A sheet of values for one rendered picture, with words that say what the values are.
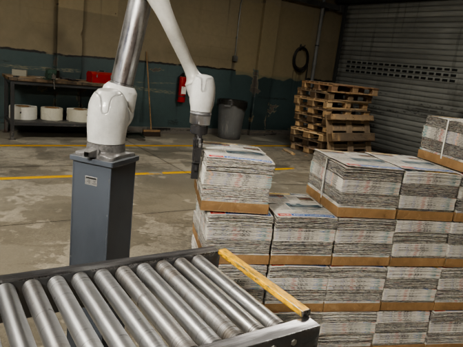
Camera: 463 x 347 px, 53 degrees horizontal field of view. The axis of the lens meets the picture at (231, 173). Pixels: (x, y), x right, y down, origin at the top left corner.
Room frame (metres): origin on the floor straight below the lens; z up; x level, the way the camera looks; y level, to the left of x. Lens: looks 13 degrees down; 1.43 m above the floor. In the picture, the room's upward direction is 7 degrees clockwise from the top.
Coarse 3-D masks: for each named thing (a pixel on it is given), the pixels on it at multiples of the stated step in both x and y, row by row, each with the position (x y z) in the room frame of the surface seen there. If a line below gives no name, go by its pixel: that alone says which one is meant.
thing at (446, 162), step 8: (424, 152) 2.39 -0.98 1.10; (432, 160) 2.32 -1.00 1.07; (440, 160) 2.27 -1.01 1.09; (448, 160) 2.21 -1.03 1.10; (456, 160) 2.16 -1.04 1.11; (456, 168) 2.15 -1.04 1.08; (456, 216) 2.08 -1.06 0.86; (448, 264) 2.08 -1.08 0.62; (456, 264) 2.10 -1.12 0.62; (440, 304) 2.09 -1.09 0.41; (448, 304) 2.10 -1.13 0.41; (456, 304) 2.11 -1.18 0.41; (432, 344) 2.09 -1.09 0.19; (440, 344) 2.10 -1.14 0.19; (448, 344) 2.11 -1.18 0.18; (456, 344) 2.13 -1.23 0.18
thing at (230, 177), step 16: (208, 160) 1.82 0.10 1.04; (224, 160) 1.82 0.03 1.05; (240, 160) 1.84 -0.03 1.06; (256, 160) 1.85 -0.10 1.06; (272, 160) 1.91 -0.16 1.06; (208, 176) 1.82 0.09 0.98; (224, 176) 1.83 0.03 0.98; (240, 176) 1.84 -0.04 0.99; (256, 176) 1.85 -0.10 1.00; (208, 192) 1.82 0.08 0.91; (224, 192) 1.83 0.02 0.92; (240, 192) 1.85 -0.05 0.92; (256, 192) 1.86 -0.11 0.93
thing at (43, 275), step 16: (144, 256) 1.38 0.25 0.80; (160, 256) 1.40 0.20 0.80; (176, 256) 1.41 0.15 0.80; (192, 256) 1.44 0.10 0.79; (208, 256) 1.47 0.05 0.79; (32, 272) 1.19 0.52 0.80; (48, 272) 1.20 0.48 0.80; (64, 272) 1.21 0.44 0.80; (112, 272) 1.29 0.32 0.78; (16, 288) 1.13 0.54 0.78; (80, 304) 1.23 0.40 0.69; (0, 320) 1.11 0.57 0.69
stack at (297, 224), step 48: (192, 240) 2.13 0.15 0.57; (240, 240) 1.85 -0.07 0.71; (288, 240) 1.90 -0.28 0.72; (336, 240) 1.96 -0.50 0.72; (384, 240) 2.02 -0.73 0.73; (432, 240) 2.07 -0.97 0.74; (288, 288) 1.90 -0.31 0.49; (336, 288) 1.95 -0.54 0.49; (384, 288) 2.02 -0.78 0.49; (432, 288) 2.08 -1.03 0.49; (336, 336) 1.98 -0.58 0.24; (384, 336) 2.03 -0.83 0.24
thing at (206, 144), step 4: (204, 144) 2.09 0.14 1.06; (208, 144) 2.10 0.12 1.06; (212, 144) 2.11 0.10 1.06; (216, 144) 2.12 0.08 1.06; (220, 144) 2.13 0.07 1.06; (224, 144) 2.14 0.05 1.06; (228, 144) 2.16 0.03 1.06; (232, 144) 2.18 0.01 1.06; (236, 144) 2.20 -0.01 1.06; (216, 148) 2.04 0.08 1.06; (220, 148) 2.05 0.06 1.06; (224, 148) 2.06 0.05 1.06; (228, 148) 2.07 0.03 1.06; (244, 148) 2.11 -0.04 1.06; (248, 148) 2.13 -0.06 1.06; (252, 148) 2.14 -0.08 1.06; (256, 148) 2.15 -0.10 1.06; (200, 156) 2.07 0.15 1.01; (196, 180) 2.07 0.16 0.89
